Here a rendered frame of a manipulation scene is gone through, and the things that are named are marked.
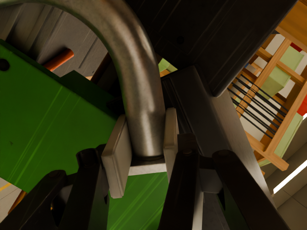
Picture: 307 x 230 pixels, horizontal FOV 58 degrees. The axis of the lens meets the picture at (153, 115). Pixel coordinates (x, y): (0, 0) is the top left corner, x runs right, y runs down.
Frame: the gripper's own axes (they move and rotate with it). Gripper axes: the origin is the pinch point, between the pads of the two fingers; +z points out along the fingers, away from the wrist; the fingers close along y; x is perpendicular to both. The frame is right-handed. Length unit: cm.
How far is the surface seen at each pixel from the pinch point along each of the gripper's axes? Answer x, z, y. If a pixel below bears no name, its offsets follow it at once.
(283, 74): -76, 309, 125
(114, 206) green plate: -7.9, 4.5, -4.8
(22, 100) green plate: 3.5, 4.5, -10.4
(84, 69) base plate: -3, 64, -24
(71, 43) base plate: 6, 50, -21
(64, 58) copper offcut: 3, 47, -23
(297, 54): -60, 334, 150
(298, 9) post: 4, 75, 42
